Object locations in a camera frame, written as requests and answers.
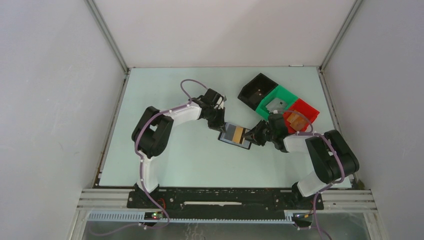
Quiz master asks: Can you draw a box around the white card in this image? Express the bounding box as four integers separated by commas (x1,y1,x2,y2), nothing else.
265,98,288,114

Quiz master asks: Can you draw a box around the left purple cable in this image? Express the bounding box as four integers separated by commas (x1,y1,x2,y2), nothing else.
134,79,210,230

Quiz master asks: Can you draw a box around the orange brown credit card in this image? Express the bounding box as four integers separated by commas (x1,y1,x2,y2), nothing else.
232,126,245,145

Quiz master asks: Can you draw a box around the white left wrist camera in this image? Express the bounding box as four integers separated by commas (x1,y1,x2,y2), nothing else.
214,95,227,110

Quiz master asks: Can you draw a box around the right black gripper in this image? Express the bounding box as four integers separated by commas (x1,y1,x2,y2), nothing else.
243,119,277,146

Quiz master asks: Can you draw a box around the red plastic bin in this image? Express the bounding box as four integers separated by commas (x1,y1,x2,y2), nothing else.
282,98,320,134

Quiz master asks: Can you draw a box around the black plastic bin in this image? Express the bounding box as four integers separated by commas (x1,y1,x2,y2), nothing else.
237,73,278,111

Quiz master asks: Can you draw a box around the blue grey credit card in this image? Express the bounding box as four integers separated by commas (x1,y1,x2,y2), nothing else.
218,123,237,144

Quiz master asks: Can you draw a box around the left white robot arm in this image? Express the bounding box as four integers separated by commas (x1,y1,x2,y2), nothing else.
131,88,226,208

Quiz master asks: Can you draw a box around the aluminium frame rail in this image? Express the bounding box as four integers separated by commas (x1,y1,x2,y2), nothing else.
77,187,377,224

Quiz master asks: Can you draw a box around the black card holder wallet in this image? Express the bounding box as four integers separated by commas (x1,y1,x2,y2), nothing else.
218,122,252,150

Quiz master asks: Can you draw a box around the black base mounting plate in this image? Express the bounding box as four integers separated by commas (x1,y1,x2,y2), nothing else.
126,186,324,221

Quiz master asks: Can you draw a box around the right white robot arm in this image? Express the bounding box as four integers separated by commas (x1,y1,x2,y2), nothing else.
243,112,360,209

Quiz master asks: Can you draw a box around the green plastic bin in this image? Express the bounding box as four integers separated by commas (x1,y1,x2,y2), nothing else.
255,85,299,120

